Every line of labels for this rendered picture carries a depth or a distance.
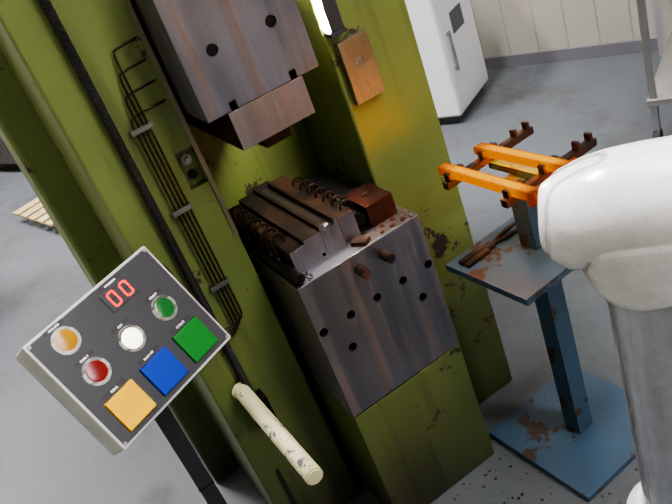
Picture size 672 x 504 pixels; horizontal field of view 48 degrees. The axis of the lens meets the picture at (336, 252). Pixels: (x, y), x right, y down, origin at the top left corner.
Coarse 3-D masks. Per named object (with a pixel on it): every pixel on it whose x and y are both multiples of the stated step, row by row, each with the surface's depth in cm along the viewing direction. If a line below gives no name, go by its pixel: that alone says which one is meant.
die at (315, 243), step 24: (288, 192) 211; (312, 192) 208; (240, 216) 213; (264, 216) 205; (288, 216) 200; (336, 216) 191; (288, 240) 191; (312, 240) 187; (336, 240) 191; (312, 264) 190
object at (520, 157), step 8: (480, 144) 198; (488, 144) 196; (488, 152) 194; (496, 152) 191; (504, 152) 189; (512, 152) 188; (520, 152) 187; (528, 152) 185; (504, 160) 190; (512, 160) 187; (520, 160) 185; (528, 160) 183; (536, 160) 180; (544, 160) 179; (552, 160) 178; (560, 160) 177; (568, 160) 175; (552, 168) 177
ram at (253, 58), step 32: (160, 0) 152; (192, 0) 155; (224, 0) 158; (256, 0) 162; (288, 0) 165; (160, 32) 159; (192, 32) 157; (224, 32) 160; (256, 32) 164; (288, 32) 168; (160, 64) 173; (192, 64) 159; (224, 64) 163; (256, 64) 166; (288, 64) 170; (192, 96) 164; (224, 96) 165; (256, 96) 168
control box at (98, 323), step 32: (96, 288) 154; (128, 288) 158; (160, 288) 162; (64, 320) 148; (96, 320) 152; (128, 320) 155; (160, 320) 159; (32, 352) 143; (64, 352) 146; (96, 352) 149; (128, 352) 153; (64, 384) 144; (96, 384) 147; (96, 416) 145
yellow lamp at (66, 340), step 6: (66, 330) 148; (60, 336) 147; (66, 336) 147; (72, 336) 148; (60, 342) 146; (66, 342) 147; (72, 342) 147; (60, 348) 146; (66, 348) 146; (72, 348) 147
